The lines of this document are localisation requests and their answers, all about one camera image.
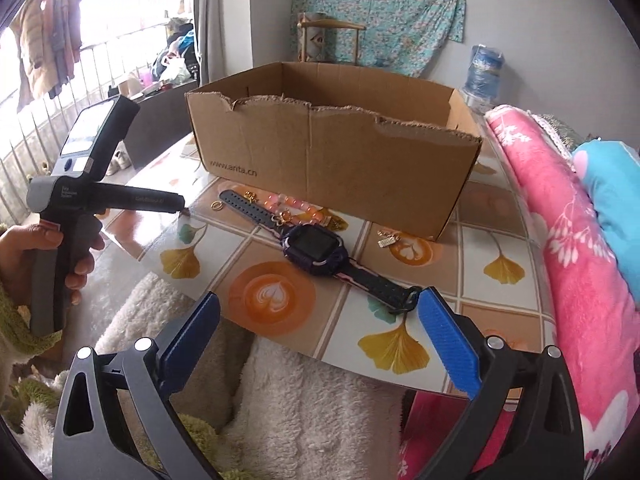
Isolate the pink orange bead bracelet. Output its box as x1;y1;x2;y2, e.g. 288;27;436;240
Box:
261;192;334;226

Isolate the purple kids smartwatch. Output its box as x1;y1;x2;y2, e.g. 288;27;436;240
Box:
219;190;422;314

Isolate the person left hand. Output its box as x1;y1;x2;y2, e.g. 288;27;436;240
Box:
0;224;94;306

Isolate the white shoe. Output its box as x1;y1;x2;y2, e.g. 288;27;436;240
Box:
106;142;131;177

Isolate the dark grey cabinet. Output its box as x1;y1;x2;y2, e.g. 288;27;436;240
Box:
124;81;198;169

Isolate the pink floral blanket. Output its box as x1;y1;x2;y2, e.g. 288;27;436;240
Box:
397;104;640;480

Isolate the patterned table cover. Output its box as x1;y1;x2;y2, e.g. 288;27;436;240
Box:
106;141;555;396

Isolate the grey curtain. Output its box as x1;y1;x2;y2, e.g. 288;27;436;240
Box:
193;0;226;84

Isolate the blue pillow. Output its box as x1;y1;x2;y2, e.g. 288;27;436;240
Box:
572;140;640;309

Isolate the wooden chair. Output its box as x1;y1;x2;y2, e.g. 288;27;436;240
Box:
296;12;367;66

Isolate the brown cardboard box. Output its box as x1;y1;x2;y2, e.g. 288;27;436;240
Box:
186;62;482;240

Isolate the blue water bottle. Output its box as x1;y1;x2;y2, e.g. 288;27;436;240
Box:
462;44;504;112

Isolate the floral wall cloth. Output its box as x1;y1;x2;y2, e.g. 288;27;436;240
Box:
292;0;466;77

